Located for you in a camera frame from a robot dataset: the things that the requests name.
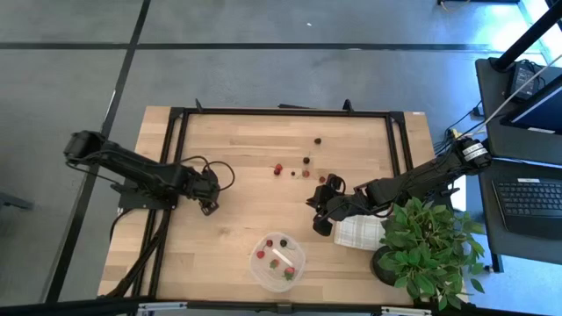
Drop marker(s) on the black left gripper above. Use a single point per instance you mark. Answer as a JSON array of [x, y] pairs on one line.
[[204, 184]]

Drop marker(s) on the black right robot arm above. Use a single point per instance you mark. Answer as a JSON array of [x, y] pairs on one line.
[[417, 180]]

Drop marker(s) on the black plant pot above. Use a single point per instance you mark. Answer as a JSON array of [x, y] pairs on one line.
[[382, 267]]

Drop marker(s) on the grey chair leg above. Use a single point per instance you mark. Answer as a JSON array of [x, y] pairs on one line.
[[13, 202]]

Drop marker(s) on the black monitor screen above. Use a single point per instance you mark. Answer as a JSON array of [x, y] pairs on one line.
[[540, 109]]

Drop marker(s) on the silver metal bracket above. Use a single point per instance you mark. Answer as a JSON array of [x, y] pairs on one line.
[[406, 311], [162, 307]]

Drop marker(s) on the black table edge rail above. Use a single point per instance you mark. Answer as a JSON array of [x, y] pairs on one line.
[[281, 307]]

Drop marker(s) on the folded white checked towel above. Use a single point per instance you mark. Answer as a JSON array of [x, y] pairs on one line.
[[360, 232]]

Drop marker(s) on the green leafy plant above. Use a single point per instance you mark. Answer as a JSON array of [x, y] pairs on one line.
[[421, 246]]

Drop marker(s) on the yellow plug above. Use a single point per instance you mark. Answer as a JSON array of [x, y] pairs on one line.
[[454, 133]]

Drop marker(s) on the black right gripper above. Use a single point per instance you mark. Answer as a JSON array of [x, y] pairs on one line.
[[342, 206]]

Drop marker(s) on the clear plastic tupperware container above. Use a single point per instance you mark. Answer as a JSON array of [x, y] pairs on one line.
[[263, 276]]

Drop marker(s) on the white rod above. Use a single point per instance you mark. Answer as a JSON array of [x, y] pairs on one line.
[[518, 90]]

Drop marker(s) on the black diagonal post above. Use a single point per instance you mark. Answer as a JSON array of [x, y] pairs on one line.
[[527, 37]]

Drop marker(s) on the black power adapter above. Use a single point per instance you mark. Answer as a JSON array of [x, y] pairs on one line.
[[524, 79]]

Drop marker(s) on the black metal table frame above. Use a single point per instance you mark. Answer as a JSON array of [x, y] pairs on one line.
[[285, 112]]

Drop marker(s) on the black laptop keyboard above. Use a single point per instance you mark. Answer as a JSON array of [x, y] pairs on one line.
[[527, 202]]

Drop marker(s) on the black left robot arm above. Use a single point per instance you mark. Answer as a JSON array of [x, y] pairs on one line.
[[131, 167]]

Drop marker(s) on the black desk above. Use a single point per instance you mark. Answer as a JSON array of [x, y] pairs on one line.
[[527, 250], [509, 145]]

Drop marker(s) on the red strawberry with green leaves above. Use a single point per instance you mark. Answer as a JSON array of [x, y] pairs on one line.
[[289, 273], [305, 173]]

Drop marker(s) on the red strawberry with long stem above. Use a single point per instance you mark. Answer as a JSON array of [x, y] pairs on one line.
[[274, 263]]

